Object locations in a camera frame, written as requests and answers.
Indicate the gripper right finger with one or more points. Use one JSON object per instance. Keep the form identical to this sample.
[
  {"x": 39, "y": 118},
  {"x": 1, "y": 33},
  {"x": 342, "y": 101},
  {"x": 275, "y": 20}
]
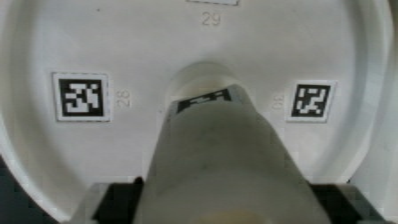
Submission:
[{"x": 344, "y": 204}]

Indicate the white cylindrical table leg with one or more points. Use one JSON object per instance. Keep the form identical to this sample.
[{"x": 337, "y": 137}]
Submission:
[{"x": 222, "y": 179}]

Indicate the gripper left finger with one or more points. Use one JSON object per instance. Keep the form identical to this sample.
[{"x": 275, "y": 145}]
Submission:
[{"x": 108, "y": 204}]

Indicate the white round table top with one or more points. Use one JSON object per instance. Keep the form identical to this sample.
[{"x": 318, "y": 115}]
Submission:
[{"x": 92, "y": 53}]

